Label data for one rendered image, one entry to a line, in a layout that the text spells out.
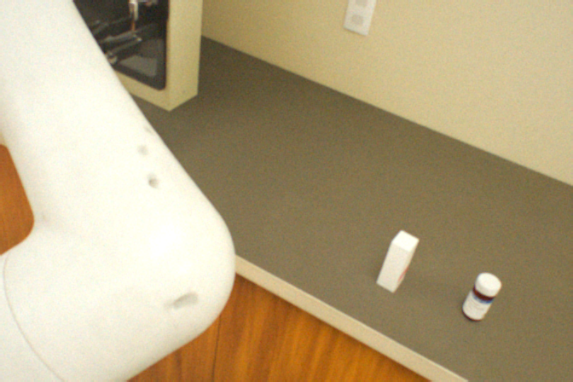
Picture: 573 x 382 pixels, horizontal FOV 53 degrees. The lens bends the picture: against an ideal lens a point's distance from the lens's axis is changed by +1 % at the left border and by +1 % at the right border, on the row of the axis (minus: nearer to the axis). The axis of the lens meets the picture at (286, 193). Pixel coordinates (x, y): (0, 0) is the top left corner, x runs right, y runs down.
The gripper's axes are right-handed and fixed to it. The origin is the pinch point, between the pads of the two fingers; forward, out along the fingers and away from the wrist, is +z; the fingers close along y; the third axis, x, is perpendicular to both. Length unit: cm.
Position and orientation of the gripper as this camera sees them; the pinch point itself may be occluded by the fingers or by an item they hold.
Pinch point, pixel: (135, 29)
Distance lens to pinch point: 131.4
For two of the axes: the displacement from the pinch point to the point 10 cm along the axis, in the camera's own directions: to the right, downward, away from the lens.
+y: -8.6, -4.2, 3.1
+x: -1.5, 7.7, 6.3
